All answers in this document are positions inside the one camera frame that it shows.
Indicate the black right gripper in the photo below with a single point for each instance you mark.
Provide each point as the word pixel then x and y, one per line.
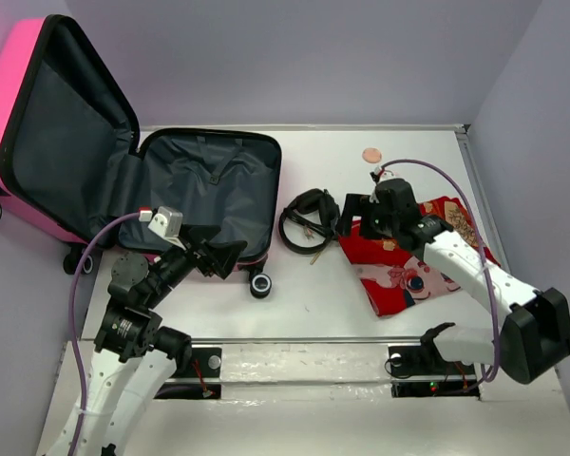
pixel 355 205

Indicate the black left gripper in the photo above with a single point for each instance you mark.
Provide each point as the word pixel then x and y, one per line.
pixel 222 255

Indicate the pink round disc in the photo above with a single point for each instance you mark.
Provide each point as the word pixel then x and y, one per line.
pixel 372 155

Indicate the red cartoon cloth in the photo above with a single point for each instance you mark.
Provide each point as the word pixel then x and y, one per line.
pixel 395 280

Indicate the pink hard-shell suitcase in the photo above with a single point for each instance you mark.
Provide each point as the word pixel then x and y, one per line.
pixel 73 160

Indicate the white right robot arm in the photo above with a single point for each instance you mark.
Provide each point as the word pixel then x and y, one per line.
pixel 530 331

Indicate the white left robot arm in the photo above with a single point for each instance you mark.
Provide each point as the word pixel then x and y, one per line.
pixel 133 353

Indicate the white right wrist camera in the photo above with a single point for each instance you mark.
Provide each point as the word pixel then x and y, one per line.
pixel 379 174

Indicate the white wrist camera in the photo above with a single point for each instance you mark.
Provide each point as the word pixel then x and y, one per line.
pixel 379 174
pixel 166 224

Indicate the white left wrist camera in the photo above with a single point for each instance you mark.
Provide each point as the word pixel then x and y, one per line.
pixel 166 224

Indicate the aluminium table rail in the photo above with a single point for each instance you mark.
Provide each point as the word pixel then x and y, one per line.
pixel 468 177

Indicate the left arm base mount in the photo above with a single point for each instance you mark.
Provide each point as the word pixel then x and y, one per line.
pixel 198 380

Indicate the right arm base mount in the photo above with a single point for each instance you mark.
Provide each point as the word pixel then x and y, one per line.
pixel 413 375

